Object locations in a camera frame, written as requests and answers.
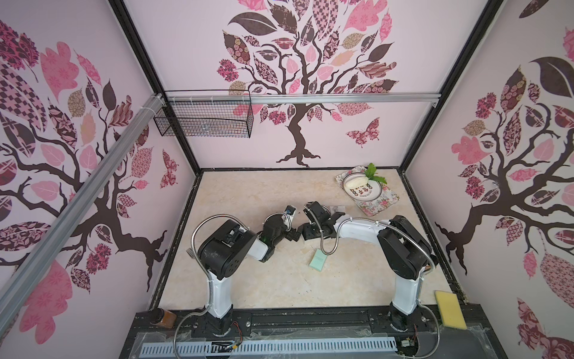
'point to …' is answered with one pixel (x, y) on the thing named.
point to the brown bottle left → (160, 316)
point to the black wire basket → (206, 113)
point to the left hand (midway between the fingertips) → (295, 221)
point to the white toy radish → (369, 175)
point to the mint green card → (318, 260)
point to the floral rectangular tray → (386, 197)
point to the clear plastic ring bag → (337, 209)
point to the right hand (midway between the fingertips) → (308, 229)
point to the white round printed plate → (371, 191)
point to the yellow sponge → (450, 310)
